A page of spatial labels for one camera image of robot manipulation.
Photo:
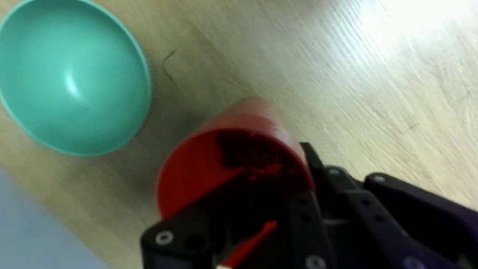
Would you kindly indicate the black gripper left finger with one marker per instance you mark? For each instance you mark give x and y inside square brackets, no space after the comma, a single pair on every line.
[258,225]

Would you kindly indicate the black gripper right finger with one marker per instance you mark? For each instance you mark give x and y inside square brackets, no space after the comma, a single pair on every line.
[388,225]

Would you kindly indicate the red plastic cup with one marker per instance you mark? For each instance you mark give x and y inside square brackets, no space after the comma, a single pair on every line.
[198,165]

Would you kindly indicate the light green bowl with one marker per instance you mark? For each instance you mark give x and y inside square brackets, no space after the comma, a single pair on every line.
[69,80]

